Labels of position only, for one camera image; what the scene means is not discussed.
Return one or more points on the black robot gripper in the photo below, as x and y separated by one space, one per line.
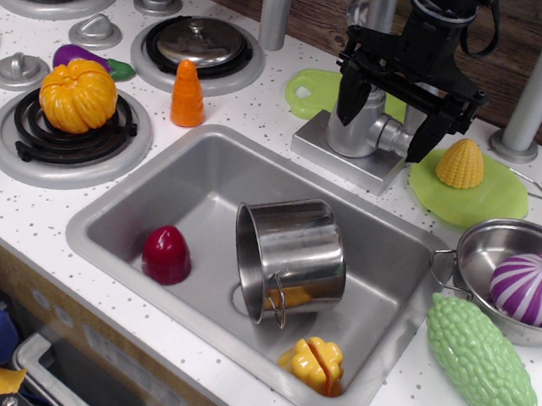
418 67

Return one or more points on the silver faucet lever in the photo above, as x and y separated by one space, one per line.
390 135

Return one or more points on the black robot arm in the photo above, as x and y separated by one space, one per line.
418 67

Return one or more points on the silver toy faucet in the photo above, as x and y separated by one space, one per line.
324 140

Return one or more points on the green toy cutting board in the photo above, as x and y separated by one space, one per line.
312 90

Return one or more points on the yellow toy corn piece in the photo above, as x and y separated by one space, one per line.
462 165

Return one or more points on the green toy lettuce leaf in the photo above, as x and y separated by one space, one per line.
500 195

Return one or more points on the grey metal sink basin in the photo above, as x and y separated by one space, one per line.
197 185

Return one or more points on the middle stove burner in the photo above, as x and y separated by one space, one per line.
160 72

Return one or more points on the steel pot in sink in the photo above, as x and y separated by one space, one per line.
290 259

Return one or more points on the steel pot lid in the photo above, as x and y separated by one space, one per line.
207 42

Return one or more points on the orange toy carrot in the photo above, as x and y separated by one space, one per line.
187 108

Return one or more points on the purple white toy onion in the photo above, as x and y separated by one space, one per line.
516 288

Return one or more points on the green toy bitter gourd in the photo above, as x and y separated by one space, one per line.
477 358

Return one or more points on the grey stove knob back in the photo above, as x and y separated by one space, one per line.
158 8

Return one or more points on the grey stove knob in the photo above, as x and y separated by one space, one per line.
158 8
21 72
96 33

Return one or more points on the yellow toy bell pepper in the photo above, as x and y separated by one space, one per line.
317 363

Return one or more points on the red toy fruit half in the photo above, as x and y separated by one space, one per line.
165 257

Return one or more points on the grey stove knob middle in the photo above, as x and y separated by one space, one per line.
96 33

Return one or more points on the orange toy pumpkin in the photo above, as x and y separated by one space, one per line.
78 97

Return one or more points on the purple toy eggplant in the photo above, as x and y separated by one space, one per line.
119 71

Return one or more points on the front black stove burner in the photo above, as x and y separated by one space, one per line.
38 154

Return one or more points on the grey stove knob front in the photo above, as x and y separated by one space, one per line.
21 72

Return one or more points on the steel bowl with handles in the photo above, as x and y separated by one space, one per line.
480 249

